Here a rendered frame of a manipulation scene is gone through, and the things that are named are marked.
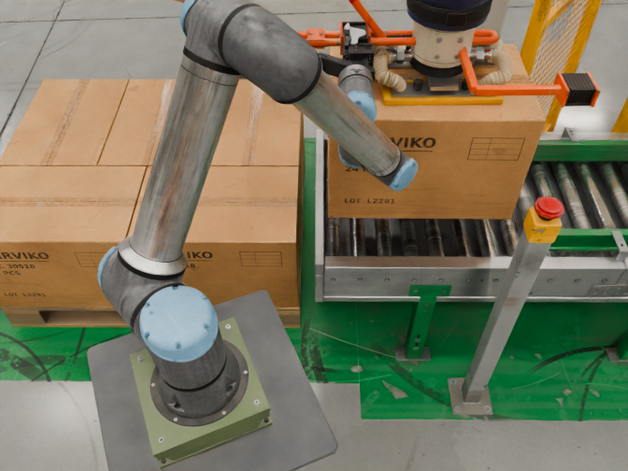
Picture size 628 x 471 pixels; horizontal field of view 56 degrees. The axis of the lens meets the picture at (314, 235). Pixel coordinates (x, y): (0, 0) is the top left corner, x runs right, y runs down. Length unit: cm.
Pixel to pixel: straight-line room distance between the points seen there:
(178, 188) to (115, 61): 301
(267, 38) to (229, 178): 132
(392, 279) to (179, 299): 93
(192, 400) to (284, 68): 74
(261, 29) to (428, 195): 101
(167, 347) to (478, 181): 109
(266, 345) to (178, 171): 58
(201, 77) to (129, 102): 167
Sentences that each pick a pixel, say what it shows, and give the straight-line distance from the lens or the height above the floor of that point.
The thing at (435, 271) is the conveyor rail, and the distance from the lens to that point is 196.
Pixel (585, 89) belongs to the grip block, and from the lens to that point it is 165.
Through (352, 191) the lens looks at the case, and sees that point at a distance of 185.
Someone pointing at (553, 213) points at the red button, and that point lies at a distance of 156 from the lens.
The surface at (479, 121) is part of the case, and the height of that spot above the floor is 107.
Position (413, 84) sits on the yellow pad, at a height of 112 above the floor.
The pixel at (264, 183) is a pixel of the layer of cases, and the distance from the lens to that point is 226.
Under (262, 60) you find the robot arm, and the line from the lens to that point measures 102.
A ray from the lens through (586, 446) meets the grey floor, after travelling 245.
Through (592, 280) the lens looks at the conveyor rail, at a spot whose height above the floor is 52.
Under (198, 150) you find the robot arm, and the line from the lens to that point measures 116.
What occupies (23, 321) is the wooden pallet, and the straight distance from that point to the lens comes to 272.
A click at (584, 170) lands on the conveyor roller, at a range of 252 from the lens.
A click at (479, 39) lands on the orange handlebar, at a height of 122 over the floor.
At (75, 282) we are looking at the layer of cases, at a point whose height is 31.
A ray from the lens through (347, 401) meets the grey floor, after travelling 232.
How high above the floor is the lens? 209
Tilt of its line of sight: 48 degrees down
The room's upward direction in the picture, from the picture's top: straight up
